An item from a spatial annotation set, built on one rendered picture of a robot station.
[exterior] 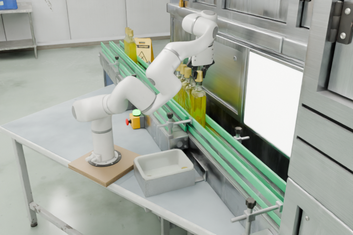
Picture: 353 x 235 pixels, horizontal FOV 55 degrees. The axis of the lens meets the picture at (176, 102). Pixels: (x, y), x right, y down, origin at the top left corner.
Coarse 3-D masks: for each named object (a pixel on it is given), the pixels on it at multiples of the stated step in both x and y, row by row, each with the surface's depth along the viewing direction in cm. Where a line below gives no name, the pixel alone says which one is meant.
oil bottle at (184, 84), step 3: (183, 84) 163; (186, 84) 162; (183, 87) 163; (183, 90) 163; (183, 93) 164; (183, 96) 164; (183, 99) 165; (183, 102) 166; (183, 105) 166; (183, 108) 167
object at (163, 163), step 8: (160, 152) 151; (168, 152) 152; (176, 152) 154; (136, 160) 145; (144, 160) 149; (152, 160) 150; (160, 160) 152; (168, 160) 153; (176, 160) 155; (184, 160) 148; (144, 168) 150; (152, 168) 151; (160, 168) 152; (168, 168) 152; (176, 168) 152; (184, 168) 139; (192, 168) 141; (144, 176) 134; (152, 176) 134; (160, 176) 135
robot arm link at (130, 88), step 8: (128, 80) 122; (136, 80) 123; (120, 88) 121; (128, 88) 122; (136, 88) 123; (144, 88) 125; (112, 96) 124; (120, 96) 122; (128, 96) 123; (136, 96) 123; (144, 96) 124; (152, 96) 126; (112, 104) 126; (120, 104) 125; (136, 104) 126; (144, 104) 125; (112, 112) 131; (120, 112) 130
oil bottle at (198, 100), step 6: (198, 90) 153; (192, 96) 155; (198, 96) 152; (204, 96) 153; (192, 102) 156; (198, 102) 153; (204, 102) 155; (192, 108) 157; (198, 108) 154; (204, 108) 156; (192, 114) 158; (198, 114) 156; (204, 114) 157; (198, 120) 157; (204, 120) 158; (204, 126) 160
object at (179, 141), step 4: (176, 136) 156; (180, 136) 156; (184, 136) 156; (188, 136) 157; (168, 140) 156; (172, 140) 154; (176, 140) 155; (180, 140) 156; (184, 140) 157; (188, 140) 158; (168, 144) 157; (172, 144) 155; (176, 144) 156; (180, 144) 156; (184, 144) 158; (188, 144) 159; (168, 148) 158; (172, 148) 156; (176, 148) 157; (180, 148) 158; (184, 148) 159
